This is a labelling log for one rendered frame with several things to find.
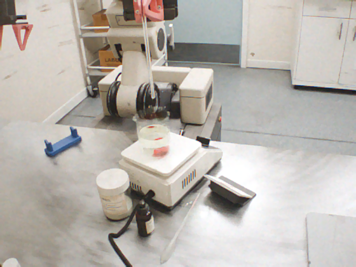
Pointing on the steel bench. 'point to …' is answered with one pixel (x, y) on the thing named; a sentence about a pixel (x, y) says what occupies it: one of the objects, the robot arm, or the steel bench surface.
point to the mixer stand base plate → (330, 240)
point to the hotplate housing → (192, 176)
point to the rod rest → (62, 143)
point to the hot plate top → (178, 154)
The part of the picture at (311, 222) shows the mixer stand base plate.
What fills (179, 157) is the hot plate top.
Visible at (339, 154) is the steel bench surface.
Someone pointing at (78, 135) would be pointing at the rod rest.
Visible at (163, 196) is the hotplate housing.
